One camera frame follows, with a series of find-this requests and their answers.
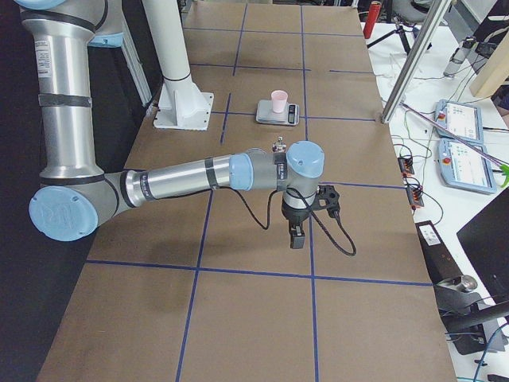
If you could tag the black clamp metal knob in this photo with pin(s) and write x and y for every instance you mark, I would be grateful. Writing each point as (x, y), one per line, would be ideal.
(470, 322)

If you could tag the orange black connector block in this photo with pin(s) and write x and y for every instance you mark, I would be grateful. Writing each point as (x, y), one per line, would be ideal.
(406, 166)

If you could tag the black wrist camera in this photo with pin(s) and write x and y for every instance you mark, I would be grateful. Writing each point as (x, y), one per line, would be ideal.
(327, 198)

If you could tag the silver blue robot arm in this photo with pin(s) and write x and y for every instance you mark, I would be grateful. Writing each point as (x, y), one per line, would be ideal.
(84, 182)

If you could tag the aluminium frame post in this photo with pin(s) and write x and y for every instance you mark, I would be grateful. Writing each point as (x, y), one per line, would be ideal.
(432, 21)

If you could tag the red cylinder tube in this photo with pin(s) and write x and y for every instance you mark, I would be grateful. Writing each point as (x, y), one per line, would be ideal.
(372, 17)

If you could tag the long rod green tip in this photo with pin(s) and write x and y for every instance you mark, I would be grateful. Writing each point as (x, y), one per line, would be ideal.
(473, 146)

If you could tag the black monitor corner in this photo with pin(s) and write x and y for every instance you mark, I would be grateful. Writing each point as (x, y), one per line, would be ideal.
(484, 240)

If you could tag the blue teach pendant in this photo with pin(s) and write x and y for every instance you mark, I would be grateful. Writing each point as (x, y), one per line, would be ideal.
(463, 168)
(461, 119)

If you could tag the glass sauce bottle metal cap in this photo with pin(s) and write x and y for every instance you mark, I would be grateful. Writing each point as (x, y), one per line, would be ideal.
(279, 146)

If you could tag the lower blue teach pendant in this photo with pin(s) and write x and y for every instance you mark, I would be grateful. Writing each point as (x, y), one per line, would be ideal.
(463, 168)

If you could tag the silver digital kitchen scale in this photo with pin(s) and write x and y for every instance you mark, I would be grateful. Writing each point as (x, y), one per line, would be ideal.
(290, 116)

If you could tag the black camera tripod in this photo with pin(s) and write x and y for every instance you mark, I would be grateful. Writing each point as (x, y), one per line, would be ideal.
(399, 30)

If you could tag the black box white label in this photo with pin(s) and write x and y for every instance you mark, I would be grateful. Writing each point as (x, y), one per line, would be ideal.
(438, 259)

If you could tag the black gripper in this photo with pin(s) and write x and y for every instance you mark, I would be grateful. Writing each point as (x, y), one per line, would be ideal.
(294, 216)

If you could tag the upper blue teach pendant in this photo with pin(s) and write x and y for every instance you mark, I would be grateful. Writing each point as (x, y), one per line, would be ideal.
(461, 119)

